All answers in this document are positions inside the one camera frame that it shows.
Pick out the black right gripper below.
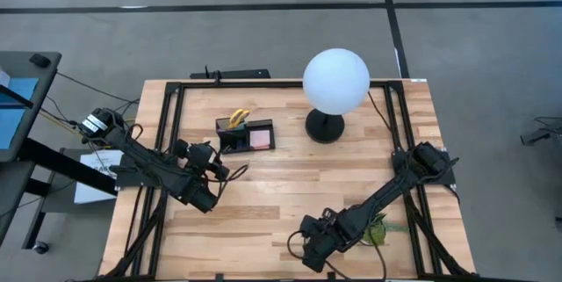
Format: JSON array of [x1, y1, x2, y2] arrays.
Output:
[[299, 207, 342, 274]]

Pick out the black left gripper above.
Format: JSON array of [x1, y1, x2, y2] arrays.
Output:
[[172, 137, 232, 183]]

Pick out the yellow-handled scissors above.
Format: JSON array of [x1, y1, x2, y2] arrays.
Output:
[[227, 107, 251, 131]]

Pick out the pink sticky note pad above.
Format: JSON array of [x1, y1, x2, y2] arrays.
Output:
[[248, 127, 271, 151]]

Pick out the black mesh desk organizer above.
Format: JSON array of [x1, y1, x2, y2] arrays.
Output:
[[215, 116, 277, 155]]

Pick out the potted succulent plant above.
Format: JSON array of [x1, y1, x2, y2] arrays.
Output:
[[360, 211, 410, 248]]

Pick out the black box with antenna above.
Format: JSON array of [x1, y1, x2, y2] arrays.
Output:
[[189, 64, 272, 81]]

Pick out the white paper sheet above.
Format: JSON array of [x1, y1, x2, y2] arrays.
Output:
[[73, 149, 125, 206]]

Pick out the white globe table lamp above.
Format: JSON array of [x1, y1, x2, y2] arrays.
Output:
[[301, 47, 371, 145]]

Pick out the grey side desk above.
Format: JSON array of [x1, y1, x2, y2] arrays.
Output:
[[0, 50, 119, 257]]

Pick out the black computer mouse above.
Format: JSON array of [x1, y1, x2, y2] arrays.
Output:
[[28, 53, 53, 69]]

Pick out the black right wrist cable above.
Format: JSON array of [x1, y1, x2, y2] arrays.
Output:
[[286, 228, 388, 282]]

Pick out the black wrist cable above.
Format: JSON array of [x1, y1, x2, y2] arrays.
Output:
[[286, 228, 388, 282], [209, 163, 250, 199]]

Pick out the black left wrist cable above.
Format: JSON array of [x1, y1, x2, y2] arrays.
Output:
[[209, 163, 250, 199]]

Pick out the black floor cables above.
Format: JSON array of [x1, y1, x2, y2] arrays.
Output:
[[41, 70, 142, 130]]

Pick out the black lamp cable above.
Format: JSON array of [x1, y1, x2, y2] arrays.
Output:
[[366, 91, 394, 134]]

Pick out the grey floor stand with cable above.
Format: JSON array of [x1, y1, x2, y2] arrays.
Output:
[[519, 115, 562, 148]]

